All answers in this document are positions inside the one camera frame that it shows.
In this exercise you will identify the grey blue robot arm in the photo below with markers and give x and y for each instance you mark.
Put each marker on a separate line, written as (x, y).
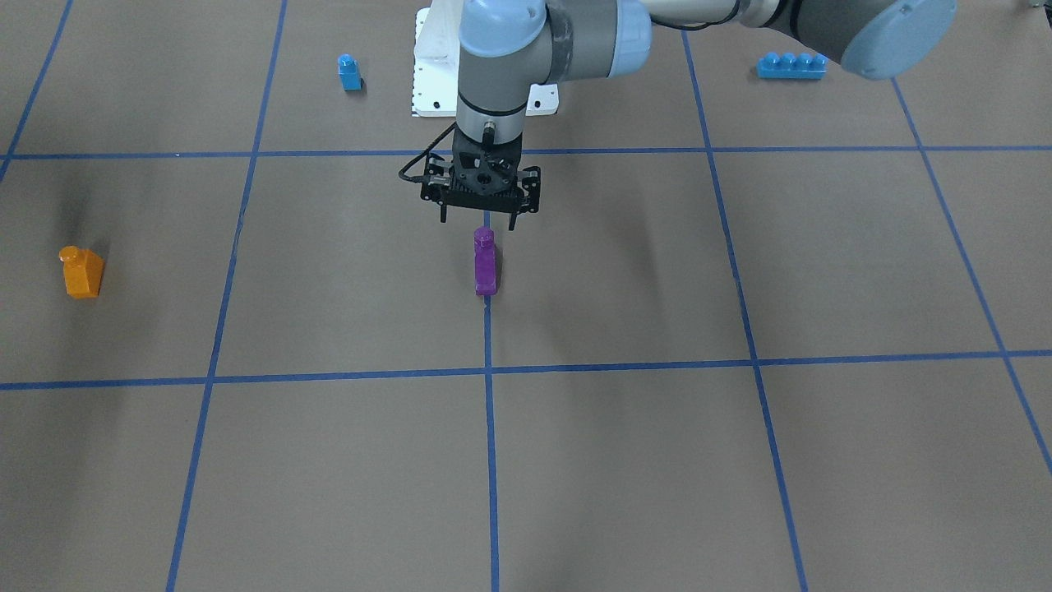
(479, 63)

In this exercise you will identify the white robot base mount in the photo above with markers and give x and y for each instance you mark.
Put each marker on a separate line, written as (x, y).
(483, 30)

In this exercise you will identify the small blue block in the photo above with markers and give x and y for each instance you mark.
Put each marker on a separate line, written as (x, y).
(349, 74)

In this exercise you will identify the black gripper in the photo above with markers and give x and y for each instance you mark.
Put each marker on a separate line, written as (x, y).
(434, 174)

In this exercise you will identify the orange trapezoid block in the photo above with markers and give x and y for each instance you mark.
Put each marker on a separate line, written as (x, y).
(82, 272)

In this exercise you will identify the purple trapezoid block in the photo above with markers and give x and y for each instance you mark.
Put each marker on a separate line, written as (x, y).
(486, 278)

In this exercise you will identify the long blue studded block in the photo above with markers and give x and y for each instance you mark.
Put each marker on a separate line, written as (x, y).
(792, 66)

